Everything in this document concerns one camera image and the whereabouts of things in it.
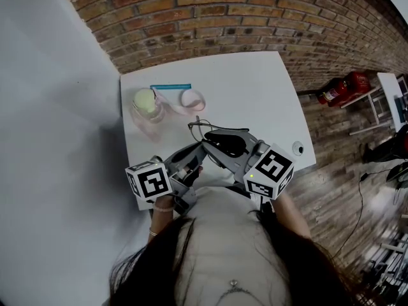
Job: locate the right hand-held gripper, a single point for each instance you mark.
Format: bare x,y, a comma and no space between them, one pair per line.
271,167

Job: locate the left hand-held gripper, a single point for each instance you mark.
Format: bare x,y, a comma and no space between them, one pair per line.
153,182

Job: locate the thin-framed eyeglasses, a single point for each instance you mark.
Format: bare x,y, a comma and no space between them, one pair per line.
223,127

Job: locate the person's left forearm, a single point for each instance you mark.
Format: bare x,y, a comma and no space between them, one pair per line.
161,222

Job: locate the person's right forearm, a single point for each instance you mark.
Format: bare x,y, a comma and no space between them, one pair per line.
291,215

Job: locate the person's left hand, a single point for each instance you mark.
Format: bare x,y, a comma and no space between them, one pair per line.
192,177

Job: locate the person's black trousers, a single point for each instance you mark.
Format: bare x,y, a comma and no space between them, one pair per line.
239,191

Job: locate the clear pink zip pouch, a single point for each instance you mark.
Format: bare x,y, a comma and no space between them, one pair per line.
194,104

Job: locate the small white round device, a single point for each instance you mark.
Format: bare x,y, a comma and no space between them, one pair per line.
298,148

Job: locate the blue ruler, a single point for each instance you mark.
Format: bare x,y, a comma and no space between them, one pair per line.
170,86

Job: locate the light green round sponge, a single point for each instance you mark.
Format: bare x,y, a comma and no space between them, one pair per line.
143,100

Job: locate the person's white shirt torso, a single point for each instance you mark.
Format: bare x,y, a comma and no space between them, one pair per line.
223,234

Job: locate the gold bangle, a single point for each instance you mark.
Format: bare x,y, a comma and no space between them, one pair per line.
153,232

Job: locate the red fire extinguisher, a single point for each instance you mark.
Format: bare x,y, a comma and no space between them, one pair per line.
333,91

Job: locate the red fire extinguisher box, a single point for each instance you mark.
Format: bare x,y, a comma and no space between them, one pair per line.
360,81

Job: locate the black and green object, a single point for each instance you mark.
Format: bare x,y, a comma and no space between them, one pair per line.
398,172

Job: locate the white side table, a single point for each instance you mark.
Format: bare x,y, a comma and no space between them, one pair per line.
387,83

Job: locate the dark monitor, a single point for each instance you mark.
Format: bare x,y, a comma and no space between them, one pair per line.
401,108

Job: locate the metal rack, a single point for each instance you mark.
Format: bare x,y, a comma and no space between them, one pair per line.
392,260

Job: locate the white metal frame stand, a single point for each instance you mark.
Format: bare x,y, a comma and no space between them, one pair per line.
373,105

